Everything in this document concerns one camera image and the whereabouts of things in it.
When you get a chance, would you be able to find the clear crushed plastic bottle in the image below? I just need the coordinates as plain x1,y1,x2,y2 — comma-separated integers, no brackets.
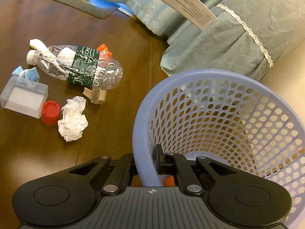
26,44,124,91

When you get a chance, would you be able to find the grey-green bed skirt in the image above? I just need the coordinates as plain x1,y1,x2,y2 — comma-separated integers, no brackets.
160,0,304,81

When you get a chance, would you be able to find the red plastic cap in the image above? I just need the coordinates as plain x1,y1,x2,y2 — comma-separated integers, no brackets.
41,100,60,126

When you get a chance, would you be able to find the crumpled white tissue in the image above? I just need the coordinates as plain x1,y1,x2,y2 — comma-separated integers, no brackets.
57,96,88,142

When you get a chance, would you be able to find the clear plastic box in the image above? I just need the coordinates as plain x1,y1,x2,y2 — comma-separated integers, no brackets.
1,76,48,119

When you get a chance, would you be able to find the lavender plastic basket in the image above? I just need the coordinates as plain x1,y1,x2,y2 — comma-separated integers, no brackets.
132,69,304,228

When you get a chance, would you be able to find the blue face mask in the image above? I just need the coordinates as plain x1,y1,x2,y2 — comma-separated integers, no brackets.
12,66,40,82

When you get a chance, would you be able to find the orange foam fruit net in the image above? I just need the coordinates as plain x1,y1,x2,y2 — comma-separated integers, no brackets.
96,44,112,57

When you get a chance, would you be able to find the white toothbrush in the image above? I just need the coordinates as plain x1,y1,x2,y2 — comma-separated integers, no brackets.
26,39,77,79

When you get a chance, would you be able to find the light blue curtain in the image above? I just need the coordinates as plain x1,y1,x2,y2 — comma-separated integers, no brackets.
52,0,206,36

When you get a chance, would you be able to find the beige toe separator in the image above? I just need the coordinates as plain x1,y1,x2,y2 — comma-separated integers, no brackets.
83,87,107,104

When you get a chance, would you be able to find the orange plastic bag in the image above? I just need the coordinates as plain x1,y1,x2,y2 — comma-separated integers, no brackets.
162,175,176,187

